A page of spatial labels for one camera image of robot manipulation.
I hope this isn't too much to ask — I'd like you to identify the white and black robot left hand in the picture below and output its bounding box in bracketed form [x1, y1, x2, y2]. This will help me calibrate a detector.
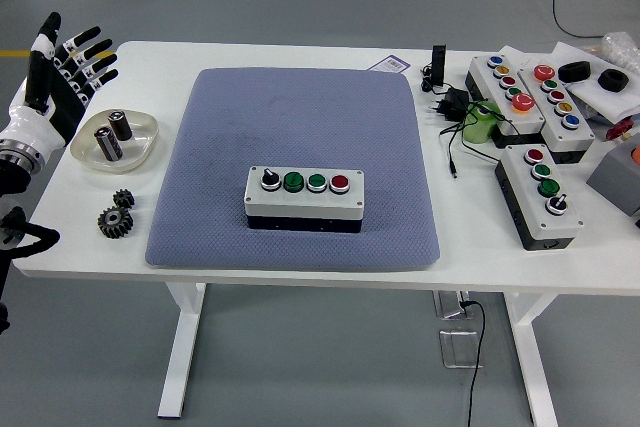
[0, 11, 121, 156]

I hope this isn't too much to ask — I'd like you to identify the grey four-button control box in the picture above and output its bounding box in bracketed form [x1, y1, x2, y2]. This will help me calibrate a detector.
[243, 165, 366, 235]

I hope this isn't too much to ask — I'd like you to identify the grey box with orange button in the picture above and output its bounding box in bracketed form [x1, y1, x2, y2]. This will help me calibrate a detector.
[585, 132, 640, 218]

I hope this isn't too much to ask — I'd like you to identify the red mushroom button part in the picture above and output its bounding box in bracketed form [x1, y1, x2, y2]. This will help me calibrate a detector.
[605, 116, 635, 142]

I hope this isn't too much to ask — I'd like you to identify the brown cylinder with silver cap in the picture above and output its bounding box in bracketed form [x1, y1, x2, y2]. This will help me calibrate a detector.
[108, 109, 134, 142]
[93, 126, 124, 163]

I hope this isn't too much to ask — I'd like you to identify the cream shallow dish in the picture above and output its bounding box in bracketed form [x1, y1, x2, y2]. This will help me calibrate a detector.
[69, 109, 160, 176]

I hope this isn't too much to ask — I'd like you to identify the large black gear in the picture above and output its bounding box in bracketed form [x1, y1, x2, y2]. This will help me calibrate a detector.
[97, 205, 135, 242]

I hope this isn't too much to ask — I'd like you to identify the white table leg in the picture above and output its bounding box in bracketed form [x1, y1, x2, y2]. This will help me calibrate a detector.
[157, 280, 209, 421]
[502, 291, 560, 427]

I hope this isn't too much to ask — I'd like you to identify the blue-grey padded mat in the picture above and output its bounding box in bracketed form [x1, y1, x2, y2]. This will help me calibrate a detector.
[144, 66, 442, 272]

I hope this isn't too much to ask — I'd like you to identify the purple-edged label card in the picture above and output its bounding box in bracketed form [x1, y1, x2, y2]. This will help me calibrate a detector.
[370, 54, 412, 73]

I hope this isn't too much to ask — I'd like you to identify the black upright small device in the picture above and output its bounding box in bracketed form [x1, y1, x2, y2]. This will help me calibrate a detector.
[430, 44, 447, 88]

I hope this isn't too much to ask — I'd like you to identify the black power adapter plug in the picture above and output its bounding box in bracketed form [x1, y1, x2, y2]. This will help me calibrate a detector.
[427, 87, 471, 122]

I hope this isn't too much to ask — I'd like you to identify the green plastic cup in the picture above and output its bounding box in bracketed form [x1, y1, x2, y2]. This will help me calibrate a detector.
[460, 100, 503, 146]

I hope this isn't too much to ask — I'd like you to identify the clear plastic floor cover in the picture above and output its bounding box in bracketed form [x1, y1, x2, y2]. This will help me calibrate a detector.
[438, 329, 484, 371]

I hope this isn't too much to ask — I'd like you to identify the white flat board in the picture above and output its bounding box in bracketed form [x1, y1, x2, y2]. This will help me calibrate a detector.
[552, 40, 640, 126]

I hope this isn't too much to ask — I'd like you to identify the clear plastic bag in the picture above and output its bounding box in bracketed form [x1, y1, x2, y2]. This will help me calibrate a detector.
[582, 30, 640, 68]

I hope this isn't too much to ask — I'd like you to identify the thin black cord bundle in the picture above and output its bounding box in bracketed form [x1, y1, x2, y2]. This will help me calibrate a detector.
[418, 62, 454, 97]

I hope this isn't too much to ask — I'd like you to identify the black adapter cord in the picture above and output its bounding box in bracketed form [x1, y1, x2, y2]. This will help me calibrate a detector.
[438, 101, 516, 181]

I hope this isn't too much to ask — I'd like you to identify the black cable under table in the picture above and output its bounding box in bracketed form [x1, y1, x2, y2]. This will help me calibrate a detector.
[459, 299, 489, 427]

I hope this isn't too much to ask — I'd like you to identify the black foam ring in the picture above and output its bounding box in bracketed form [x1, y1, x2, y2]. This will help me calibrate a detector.
[557, 60, 591, 83]
[598, 68, 630, 93]

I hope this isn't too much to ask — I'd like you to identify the grey box with selector switch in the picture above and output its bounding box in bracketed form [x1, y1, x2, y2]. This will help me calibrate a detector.
[494, 144, 585, 252]

